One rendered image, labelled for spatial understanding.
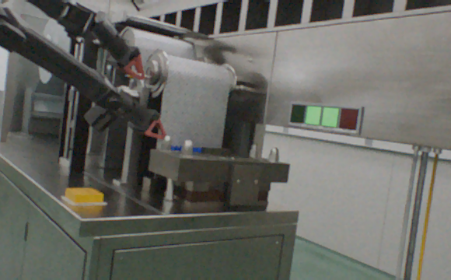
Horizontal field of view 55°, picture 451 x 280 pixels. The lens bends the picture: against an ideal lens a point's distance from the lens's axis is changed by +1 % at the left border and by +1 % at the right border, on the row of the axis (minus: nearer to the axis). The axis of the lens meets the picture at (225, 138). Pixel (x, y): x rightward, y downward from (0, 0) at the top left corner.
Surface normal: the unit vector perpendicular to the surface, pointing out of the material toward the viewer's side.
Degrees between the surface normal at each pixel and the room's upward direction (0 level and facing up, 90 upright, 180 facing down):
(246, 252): 90
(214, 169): 90
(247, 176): 90
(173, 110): 90
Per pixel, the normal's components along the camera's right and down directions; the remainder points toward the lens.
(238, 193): 0.60, 0.12
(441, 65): -0.79, -0.07
